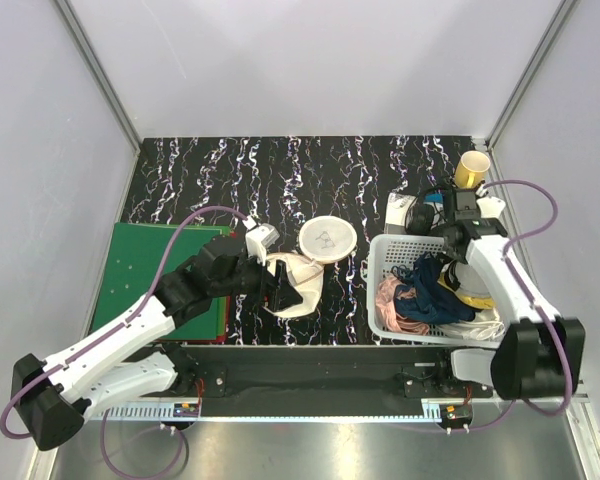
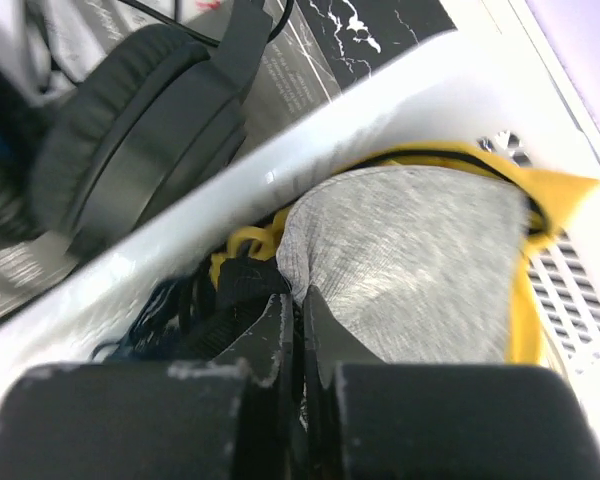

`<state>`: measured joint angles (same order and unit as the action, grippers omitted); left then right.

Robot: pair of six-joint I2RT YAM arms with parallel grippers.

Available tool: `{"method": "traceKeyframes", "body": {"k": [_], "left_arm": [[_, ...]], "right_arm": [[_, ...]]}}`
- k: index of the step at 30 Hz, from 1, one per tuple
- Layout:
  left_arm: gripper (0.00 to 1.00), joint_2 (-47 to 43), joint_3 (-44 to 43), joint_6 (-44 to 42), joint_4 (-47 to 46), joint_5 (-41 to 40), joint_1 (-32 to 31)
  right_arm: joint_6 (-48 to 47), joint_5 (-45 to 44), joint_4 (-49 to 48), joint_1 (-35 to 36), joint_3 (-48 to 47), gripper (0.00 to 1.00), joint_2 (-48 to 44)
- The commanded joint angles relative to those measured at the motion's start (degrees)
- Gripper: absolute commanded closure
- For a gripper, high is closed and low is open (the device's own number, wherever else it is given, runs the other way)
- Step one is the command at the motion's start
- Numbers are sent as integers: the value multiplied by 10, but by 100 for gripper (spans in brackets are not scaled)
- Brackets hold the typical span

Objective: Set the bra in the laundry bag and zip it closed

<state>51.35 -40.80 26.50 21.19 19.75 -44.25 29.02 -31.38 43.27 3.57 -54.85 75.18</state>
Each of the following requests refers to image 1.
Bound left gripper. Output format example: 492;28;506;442
211;246;303;312

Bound white mesh laundry bag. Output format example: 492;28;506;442
265;216;357;319

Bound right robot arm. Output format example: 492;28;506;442
433;187;585;403

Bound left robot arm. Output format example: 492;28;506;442
7;236;303;451

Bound white plastic laundry basket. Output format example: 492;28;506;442
367;234;505;348

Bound blue tape roll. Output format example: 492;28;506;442
424;193;444;206

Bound yellow mug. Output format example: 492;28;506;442
454;150;491;189

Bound white packet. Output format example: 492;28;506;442
384;192;415;234

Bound red folder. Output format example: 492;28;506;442
214;230;238;345

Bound yellow garment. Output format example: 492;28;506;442
438;277;496;310

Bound navy blue garment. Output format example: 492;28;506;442
391;253;476;326

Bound pink garment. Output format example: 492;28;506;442
375;274;430;335

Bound green folder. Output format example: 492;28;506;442
89;223;233;344

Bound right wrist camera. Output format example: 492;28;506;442
476;187;507;220

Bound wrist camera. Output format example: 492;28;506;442
476;187;507;220
242;216;279;265

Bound black headphones with cable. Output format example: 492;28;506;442
405;185;448;237

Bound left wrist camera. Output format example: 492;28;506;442
242;216;279;265

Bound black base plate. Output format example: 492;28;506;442
138;344;493;418

